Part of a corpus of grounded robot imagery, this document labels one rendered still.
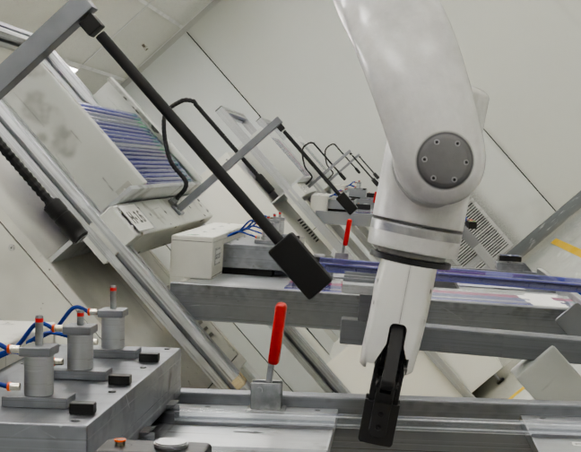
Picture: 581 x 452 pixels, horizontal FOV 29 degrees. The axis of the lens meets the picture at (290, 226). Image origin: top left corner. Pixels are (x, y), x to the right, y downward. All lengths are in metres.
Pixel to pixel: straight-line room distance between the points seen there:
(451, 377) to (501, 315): 3.60
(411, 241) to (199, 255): 1.15
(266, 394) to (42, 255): 0.94
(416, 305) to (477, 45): 7.63
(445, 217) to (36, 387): 0.38
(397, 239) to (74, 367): 0.30
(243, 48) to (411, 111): 7.75
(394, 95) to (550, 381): 0.57
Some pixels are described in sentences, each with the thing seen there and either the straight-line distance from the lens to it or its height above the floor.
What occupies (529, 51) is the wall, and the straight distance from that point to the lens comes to 8.62.
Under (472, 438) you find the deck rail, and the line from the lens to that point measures 1.15.
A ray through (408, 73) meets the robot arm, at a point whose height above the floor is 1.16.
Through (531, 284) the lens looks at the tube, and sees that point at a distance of 1.40.
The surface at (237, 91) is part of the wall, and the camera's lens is 8.63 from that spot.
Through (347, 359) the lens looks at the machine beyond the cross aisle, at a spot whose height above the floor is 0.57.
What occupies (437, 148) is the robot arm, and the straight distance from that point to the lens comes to 0.92.
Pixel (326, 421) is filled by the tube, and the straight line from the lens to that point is 1.06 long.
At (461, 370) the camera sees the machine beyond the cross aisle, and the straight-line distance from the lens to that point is 5.53.
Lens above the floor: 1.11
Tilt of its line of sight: 1 degrees up
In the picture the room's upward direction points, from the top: 41 degrees counter-clockwise
